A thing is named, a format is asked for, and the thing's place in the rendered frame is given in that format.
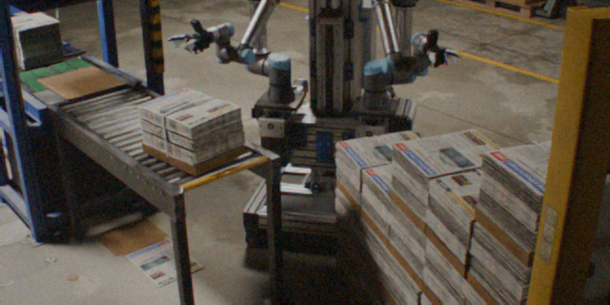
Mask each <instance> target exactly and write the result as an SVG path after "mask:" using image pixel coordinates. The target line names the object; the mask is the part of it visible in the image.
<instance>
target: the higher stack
mask: <svg viewBox="0 0 610 305"><path fill-rule="evenodd" d="M535 144H536V145H535ZM551 145H552V140H551V141H546V142H542V143H537V142H536V141H532V145H521V146H515V147H507V148H501V149H495V150H491V151H490V152H484V153H483V155H482V158H481V159H482V163H481V169H482V171H481V178H480V179H481V184H480V187H479V188H480V193H479V196H478V198H479V203H477V208H478V209H479V210H480V211H481V212H482V213H483V214H484V215H485V216H487V217H488V218H489V219H490V220H491V221H492V222H493V223H494V224H495V225H497V226H498V227H499V228H500V229H501V230H502V231H503V232H504V233H505V234H507V235H508V236H509V237H510V239H511V240H513V241H514V242H515V243H516V244H517V245H520V247H521V248H522V249H523V250H525V251H526V252H527V253H528V254H532V253H534V252H535V249H536V246H537V242H538V234H539V222H540V215H541V207H542V200H543V194H544V186H545V181H546V177H547V173H548V166H549V158H550V151H551ZM474 226H475V228H473V230H474V232H473V237H472V240H473V241H472V250H471V252H470V253H471V255H472V258H471V263H470V264H471V268H470V274H471V275H472V276H473V277H474V278H475V279H476V280H477V281H478V282H479V283H480V284H481V285H482V287H483V289H484V290H485V291H486V292H487V293H488V294H489V295H491V296H492V297H493V299H494V300H495V301H496V302H497V303H498V304H499V305H526V303H527V296H528V290H529V283H530V282H531V275H532V269H533V266H531V267H526V266H525V265H523V264H522V262H520V261H519V260H518V259H517V258H516V257H514V256H513V255H512V254H511V253H510V252H509V251H508V250H507V249H506V248H504V247H503V246H502V244H501V243H500V242H499V241H498V240H497V239H495V238H494V237H493V236H492V235H491V234H490V233H489V232H488V231H487V230H485V229H484V228H483V227H482V226H481V225H480V224H479V223H478V222H475V224H474ZM466 287H467V288H466V293H465V296H466V300H465V305H488V304H486V303H485V302H484V301H483V300H482V298H481V297H480V296H479V295H478V294H477V293H476V292H475V290H474V289H473V288H472V286H471V285H470V284H467V286H466Z"/></svg>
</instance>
